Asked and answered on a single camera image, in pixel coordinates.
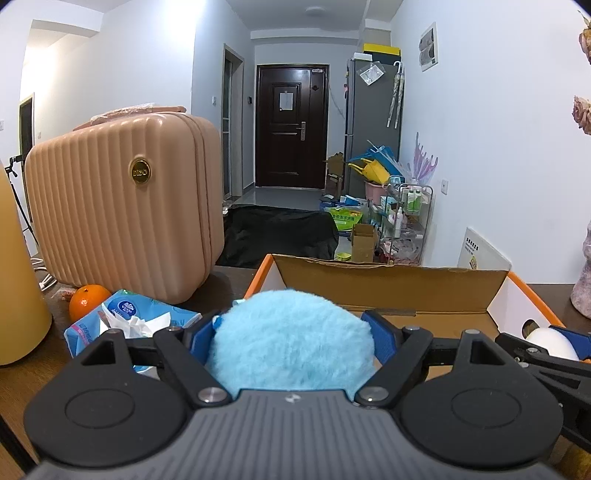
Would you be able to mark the white board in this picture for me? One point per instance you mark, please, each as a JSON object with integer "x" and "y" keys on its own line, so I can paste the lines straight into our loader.
{"x": 482, "y": 251}

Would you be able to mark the white soft ball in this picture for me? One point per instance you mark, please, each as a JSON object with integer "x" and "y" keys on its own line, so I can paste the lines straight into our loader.
{"x": 551, "y": 344}

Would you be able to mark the black tripod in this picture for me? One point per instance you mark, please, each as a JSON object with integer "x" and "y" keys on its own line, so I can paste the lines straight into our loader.
{"x": 18, "y": 194}

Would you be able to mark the dark brown entrance door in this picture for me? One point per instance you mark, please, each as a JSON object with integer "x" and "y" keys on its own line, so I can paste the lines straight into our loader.
{"x": 291, "y": 147}

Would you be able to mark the blue tissue pack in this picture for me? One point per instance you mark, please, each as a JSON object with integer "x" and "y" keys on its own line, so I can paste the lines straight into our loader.
{"x": 138, "y": 314}

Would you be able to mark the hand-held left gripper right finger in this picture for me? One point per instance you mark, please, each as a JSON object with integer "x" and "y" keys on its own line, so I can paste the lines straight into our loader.
{"x": 381, "y": 331}

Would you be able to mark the dark wooden side door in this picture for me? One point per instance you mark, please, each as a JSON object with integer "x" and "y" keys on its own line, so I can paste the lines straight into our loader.
{"x": 27, "y": 124}

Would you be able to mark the small open cardboard box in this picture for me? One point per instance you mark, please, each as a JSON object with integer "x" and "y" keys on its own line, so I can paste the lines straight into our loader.
{"x": 364, "y": 247}

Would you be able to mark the pink ribbed suitcase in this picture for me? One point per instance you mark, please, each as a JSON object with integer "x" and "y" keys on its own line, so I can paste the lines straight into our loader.
{"x": 115, "y": 230}

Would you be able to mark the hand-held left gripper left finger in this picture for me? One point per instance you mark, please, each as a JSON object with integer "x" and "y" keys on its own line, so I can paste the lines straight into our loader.
{"x": 201, "y": 334}

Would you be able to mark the brown cardboard carton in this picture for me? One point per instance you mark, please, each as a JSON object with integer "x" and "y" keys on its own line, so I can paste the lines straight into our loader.
{"x": 334, "y": 175}

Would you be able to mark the green printed bag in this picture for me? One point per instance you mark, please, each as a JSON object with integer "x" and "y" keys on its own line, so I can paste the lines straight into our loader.
{"x": 346, "y": 221}

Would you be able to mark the yellow plastic stool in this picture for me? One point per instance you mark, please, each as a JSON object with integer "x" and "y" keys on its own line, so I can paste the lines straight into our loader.
{"x": 374, "y": 170}

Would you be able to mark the black bag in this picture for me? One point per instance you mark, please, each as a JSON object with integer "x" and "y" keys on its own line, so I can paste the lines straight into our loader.
{"x": 277, "y": 235}

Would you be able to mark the round ceiling lamp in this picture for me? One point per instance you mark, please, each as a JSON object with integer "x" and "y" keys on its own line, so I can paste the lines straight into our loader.
{"x": 316, "y": 11}

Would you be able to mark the yellow black box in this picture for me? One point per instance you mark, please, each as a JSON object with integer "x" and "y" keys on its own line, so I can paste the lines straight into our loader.
{"x": 381, "y": 51}

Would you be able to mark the pink plastic wrapped packet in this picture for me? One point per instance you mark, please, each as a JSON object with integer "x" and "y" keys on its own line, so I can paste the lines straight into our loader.
{"x": 134, "y": 110}

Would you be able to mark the white paper notice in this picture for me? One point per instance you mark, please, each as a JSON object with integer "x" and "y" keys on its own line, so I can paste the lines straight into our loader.
{"x": 286, "y": 101}

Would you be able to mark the clear folded umbrella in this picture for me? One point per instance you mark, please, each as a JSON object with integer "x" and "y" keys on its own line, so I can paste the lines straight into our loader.
{"x": 396, "y": 97}

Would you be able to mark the clear plastic bag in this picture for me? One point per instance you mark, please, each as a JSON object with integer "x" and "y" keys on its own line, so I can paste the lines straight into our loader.
{"x": 371, "y": 74}

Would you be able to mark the orange white cardboard box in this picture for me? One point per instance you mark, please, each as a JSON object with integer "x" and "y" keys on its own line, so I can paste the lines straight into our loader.
{"x": 383, "y": 286}

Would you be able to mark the light blue fluffy ball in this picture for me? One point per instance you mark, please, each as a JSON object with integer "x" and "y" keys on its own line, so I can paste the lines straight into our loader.
{"x": 291, "y": 337}

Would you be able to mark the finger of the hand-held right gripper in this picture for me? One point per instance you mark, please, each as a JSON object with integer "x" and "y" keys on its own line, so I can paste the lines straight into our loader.
{"x": 584, "y": 346}
{"x": 563, "y": 378}

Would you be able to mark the grey refrigerator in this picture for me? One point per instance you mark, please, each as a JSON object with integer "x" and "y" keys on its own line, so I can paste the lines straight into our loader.
{"x": 369, "y": 115}

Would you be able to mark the white green bottle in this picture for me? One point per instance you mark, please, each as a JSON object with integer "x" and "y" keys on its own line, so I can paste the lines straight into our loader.
{"x": 418, "y": 202}
{"x": 411, "y": 202}

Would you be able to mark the purple textured vase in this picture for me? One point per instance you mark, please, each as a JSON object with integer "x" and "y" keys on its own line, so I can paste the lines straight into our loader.
{"x": 582, "y": 277}

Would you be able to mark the grey framed glass door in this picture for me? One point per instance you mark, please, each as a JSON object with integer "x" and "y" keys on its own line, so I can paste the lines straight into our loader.
{"x": 232, "y": 124}

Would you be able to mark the blue white box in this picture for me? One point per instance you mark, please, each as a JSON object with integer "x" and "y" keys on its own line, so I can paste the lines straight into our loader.
{"x": 339, "y": 203}

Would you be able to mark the white wall outlet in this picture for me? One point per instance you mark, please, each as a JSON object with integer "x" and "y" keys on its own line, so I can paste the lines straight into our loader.
{"x": 444, "y": 186}

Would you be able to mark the pink bucket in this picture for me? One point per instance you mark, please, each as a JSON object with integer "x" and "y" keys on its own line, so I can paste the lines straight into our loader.
{"x": 375, "y": 191}

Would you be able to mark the orange fruit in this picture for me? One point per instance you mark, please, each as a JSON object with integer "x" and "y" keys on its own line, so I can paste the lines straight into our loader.
{"x": 87, "y": 300}

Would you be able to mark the blue folded frame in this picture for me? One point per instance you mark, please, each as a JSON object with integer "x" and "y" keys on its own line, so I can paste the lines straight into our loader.
{"x": 385, "y": 154}

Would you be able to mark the white spray bottle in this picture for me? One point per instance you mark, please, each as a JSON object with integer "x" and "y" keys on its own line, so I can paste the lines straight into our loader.
{"x": 398, "y": 224}

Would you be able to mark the purple wall decoration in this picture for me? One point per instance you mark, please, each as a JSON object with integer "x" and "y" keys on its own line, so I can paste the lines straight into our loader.
{"x": 425, "y": 161}

